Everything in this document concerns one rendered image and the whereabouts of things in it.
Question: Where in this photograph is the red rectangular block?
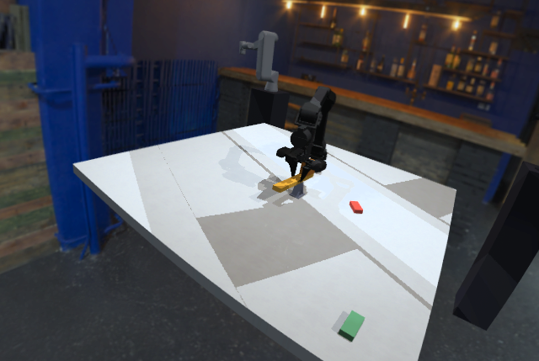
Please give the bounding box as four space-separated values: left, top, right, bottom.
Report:
349 201 363 214

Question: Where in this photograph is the green rectangular block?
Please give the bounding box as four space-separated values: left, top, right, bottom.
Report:
339 311 365 342

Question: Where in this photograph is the orange bar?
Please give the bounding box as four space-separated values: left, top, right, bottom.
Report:
272 162 315 193

